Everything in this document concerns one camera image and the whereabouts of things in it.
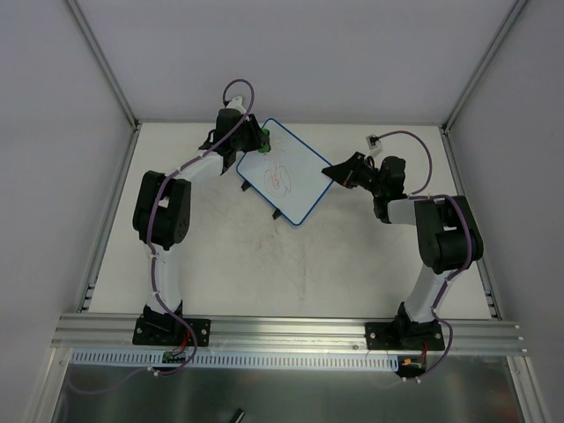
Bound green bone shaped eraser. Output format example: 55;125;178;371
257;129;271;153

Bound blue framed whiteboard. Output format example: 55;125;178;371
235;118;332;226

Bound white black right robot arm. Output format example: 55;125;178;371
322;152;484;349

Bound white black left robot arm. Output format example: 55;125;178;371
132;102;270;344

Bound black whiteboard foot near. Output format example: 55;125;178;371
272;209;283;220

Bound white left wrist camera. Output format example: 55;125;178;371
225;95;247;115

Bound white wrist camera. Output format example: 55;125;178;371
225;95;247;115
366;134;382;158

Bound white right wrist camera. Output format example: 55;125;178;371
366;134;382;158

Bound aluminium right frame post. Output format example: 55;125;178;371
441;0;530;134

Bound aluminium frame post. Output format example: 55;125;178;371
63;0;138;130
441;0;530;134

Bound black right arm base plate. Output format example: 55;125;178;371
364;320;445;352

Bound aluminium left frame post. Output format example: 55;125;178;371
63;0;138;130

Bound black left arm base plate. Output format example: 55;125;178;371
132;315;212;347

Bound white slotted cable duct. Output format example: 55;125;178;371
70;348;399;372

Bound aluminium front rail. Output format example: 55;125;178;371
50;313;529;356

